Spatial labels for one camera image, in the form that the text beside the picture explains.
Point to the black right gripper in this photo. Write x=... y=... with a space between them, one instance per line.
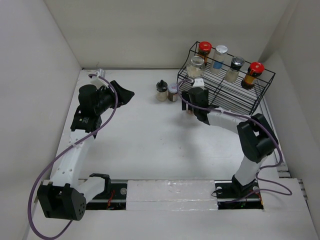
x=185 y=96

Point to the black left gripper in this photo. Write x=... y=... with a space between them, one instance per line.
x=125 y=96

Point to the wide clear glass jar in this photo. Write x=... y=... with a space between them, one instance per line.
x=196 y=67

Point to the black collar pepper shaker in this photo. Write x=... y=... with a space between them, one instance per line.
x=235 y=66

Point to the red lid chili jar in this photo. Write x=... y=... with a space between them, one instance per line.
x=254 y=70
x=204 y=49

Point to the silver lid blue label shaker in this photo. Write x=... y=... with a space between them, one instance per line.
x=218 y=58

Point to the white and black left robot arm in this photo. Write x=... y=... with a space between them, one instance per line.
x=64 y=197

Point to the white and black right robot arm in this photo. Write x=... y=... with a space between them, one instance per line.
x=257 y=140

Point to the white lid dark spice jar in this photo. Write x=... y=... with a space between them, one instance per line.
x=172 y=92

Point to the black knob grinder jar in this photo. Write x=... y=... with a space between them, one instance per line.
x=161 y=90

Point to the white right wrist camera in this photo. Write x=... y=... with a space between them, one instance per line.
x=198 y=83

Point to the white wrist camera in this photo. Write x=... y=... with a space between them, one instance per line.
x=95 y=78
x=198 y=83

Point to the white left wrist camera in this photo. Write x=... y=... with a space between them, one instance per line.
x=95 y=78

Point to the black wire rack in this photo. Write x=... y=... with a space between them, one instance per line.
x=232 y=96

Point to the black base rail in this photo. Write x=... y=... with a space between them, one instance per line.
x=176 y=195

